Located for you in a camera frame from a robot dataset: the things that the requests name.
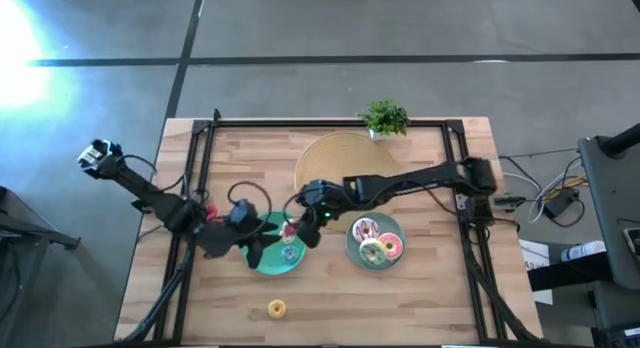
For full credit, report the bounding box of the black furniture bar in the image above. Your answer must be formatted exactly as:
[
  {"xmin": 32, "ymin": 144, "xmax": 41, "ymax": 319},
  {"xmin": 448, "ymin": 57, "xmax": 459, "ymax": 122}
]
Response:
[{"xmin": 527, "ymin": 251, "xmax": 614, "ymax": 292}]

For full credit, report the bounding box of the dark grey furniture panel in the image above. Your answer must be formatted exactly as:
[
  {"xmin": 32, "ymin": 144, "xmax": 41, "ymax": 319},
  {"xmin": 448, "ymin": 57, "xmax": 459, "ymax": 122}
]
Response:
[{"xmin": 577, "ymin": 122, "xmax": 640, "ymax": 292}]

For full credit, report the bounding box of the black aluminium frame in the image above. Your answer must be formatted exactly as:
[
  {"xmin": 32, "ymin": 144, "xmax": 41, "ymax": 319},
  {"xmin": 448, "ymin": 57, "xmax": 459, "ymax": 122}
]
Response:
[{"xmin": 114, "ymin": 107, "xmax": 541, "ymax": 345}]

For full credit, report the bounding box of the black power adapter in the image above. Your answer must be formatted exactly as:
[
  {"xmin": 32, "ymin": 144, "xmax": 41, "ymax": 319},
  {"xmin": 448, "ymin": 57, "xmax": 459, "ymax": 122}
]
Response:
[{"xmin": 542, "ymin": 187, "xmax": 581, "ymax": 219}]

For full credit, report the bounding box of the grey-blue plate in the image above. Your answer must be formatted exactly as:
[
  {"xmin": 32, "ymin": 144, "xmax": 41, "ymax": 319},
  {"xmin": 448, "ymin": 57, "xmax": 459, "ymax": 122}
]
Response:
[{"xmin": 345, "ymin": 211, "xmax": 407, "ymax": 273}]

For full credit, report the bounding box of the round woven placemat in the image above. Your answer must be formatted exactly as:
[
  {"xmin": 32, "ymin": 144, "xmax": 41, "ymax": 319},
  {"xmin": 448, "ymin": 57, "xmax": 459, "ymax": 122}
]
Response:
[{"xmin": 293, "ymin": 131, "xmax": 401, "ymax": 233}]

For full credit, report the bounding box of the large pink iced donut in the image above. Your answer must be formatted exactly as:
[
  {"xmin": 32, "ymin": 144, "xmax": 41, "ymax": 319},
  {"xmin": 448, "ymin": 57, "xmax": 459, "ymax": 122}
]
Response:
[{"xmin": 377, "ymin": 232, "xmax": 404, "ymax": 261}]

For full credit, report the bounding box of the potted green plant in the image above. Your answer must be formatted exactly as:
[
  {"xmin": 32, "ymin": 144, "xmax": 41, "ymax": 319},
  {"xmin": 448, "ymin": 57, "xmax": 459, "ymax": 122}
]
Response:
[{"xmin": 355, "ymin": 98, "xmax": 410, "ymax": 141}]

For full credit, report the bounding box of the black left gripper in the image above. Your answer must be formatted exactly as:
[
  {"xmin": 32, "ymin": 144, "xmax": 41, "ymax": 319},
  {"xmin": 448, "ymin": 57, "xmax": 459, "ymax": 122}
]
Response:
[{"xmin": 199, "ymin": 220, "xmax": 281, "ymax": 270}]

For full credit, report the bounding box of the teal green plate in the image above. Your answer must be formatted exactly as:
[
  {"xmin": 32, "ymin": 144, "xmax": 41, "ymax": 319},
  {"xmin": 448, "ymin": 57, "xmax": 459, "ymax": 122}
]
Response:
[{"xmin": 241, "ymin": 211, "xmax": 308, "ymax": 277}]

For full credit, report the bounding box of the white bottle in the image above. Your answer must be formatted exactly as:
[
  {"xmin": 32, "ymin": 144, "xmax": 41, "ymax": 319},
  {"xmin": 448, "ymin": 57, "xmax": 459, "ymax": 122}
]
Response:
[{"xmin": 559, "ymin": 240, "xmax": 607, "ymax": 263}]

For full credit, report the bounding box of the small yellow donut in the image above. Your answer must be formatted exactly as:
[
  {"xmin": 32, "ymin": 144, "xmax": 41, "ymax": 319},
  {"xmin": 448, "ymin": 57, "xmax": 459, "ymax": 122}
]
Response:
[{"xmin": 267, "ymin": 298, "xmax": 288, "ymax": 320}]

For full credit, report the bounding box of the black phone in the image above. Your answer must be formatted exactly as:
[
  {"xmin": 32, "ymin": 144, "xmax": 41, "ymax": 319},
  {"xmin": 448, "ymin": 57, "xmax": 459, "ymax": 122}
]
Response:
[{"xmin": 622, "ymin": 226, "xmax": 640, "ymax": 254}]

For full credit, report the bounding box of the white paper sheet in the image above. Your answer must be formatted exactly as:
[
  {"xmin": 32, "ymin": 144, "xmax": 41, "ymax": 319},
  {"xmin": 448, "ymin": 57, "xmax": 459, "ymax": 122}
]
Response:
[{"xmin": 518, "ymin": 239, "xmax": 554, "ymax": 305}]

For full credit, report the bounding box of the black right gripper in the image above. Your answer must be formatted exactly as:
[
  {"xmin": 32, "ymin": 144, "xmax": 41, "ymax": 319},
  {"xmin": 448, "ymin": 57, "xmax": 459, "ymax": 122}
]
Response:
[{"xmin": 282, "ymin": 205, "xmax": 335, "ymax": 250}]

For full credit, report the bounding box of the large mint green donut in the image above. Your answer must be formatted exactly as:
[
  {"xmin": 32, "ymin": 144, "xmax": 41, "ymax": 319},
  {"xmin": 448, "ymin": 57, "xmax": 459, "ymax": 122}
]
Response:
[{"xmin": 358, "ymin": 237, "xmax": 387, "ymax": 267}]

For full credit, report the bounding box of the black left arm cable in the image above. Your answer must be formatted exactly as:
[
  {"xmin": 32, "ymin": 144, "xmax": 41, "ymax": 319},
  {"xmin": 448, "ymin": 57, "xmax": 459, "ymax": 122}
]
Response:
[{"xmin": 227, "ymin": 181, "xmax": 274, "ymax": 239}]

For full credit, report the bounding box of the pink and white donut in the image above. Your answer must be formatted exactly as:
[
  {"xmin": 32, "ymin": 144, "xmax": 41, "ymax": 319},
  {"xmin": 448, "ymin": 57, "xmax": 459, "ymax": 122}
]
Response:
[{"xmin": 351, "ymin": 217, "xmax": 381, "ymax": 244}]

